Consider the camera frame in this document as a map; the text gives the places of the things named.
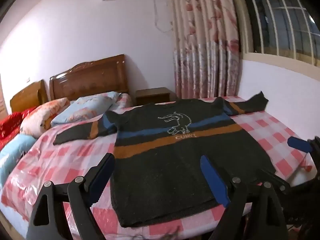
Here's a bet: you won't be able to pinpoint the light blue floral pillow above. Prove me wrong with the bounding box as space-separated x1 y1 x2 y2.
51 92 121 127

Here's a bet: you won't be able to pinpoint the window with white grille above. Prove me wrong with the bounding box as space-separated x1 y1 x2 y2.
235 0 320 68

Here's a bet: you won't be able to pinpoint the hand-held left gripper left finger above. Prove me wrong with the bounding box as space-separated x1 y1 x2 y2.
26 152 115 240

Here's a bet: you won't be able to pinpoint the large wooden headboard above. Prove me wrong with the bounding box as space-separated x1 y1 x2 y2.
49 54 129 101

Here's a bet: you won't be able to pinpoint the pink floral curtain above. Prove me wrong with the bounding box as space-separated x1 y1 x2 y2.
164 0 243 99

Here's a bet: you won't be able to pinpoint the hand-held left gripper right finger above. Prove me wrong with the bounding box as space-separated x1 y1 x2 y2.
200 155 292 240

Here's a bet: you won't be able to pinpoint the dark striped knit sweater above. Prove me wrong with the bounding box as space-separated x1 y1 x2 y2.
53 91 277 228

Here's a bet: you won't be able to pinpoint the red blanket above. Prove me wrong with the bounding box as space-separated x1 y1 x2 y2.
0 106 38 151

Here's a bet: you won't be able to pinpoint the wooden nightstand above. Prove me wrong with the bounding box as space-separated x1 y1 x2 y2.
135 87 177 106

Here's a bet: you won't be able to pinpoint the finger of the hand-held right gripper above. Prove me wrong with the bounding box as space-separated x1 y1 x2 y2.
287 136 314 153
259 169 291 193

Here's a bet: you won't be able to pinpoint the small wooden headboard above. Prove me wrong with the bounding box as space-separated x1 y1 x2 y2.
10 79 48 113

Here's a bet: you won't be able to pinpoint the light blue blanket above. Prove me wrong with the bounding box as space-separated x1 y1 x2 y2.
0 134 37 188

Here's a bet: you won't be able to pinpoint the orange floral pillow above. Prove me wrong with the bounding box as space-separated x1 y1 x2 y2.
20 97 70 138

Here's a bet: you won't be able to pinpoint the air conditioner cable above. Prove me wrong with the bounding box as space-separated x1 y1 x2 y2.
152 0 173 33

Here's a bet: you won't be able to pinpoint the pink checked bed sheet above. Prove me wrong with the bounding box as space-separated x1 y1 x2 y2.
0 92 317 240

